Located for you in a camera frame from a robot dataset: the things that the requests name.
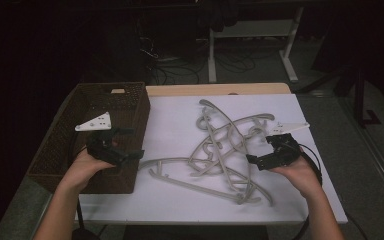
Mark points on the black panel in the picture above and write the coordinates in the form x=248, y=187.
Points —
x=196, y=233

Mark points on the white metal desk frame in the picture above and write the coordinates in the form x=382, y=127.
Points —
x=253, y=28

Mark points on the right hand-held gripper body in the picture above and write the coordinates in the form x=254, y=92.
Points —
x=285, y=153

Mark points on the brown woven basket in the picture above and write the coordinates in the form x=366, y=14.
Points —
x=51, y=156

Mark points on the person's left hand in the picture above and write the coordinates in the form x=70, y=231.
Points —
x=83, y=170

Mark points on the dark metal stand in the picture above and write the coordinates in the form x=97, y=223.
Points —
x=360, y=100

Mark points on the white table mat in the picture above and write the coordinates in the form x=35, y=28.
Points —
x=180, y=133

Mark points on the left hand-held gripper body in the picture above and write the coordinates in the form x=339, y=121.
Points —
x=101, y=146

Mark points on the person's right hand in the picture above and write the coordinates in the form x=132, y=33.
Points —
x=301, y=176

